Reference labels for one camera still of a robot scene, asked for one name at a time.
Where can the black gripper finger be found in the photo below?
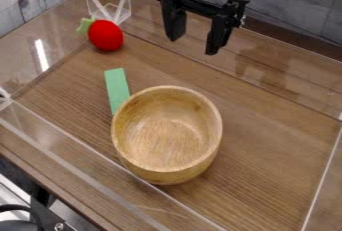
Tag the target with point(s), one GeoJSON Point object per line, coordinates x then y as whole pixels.
{"type": "Point", "coordinates": [174, 19]}
{"type": "Point", "coordinates": [221, 30]}

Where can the red felt fruit green stem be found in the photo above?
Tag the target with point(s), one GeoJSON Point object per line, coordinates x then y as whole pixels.
{"type": "Point", "coordinates": [103, 33]}

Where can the clear acrylic tray walls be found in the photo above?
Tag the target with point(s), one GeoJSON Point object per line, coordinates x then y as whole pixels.
{"type": "Point", "coordinates": [276, 177]}

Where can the round wooden bowl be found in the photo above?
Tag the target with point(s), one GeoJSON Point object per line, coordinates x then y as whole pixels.
{"type": "Point", "coordinates": [166, 132]}

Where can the black table leg bracket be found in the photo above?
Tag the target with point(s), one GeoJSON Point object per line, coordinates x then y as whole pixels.
{"type": "Point", "coordinates": [42, 201]}

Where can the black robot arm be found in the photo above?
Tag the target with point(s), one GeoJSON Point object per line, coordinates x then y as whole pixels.
{"type": "Point", "coordinates": [189, 6]}

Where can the green flat strip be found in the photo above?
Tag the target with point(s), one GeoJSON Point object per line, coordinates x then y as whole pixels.
{"type": "Point", "coordinates": [118, 90]}

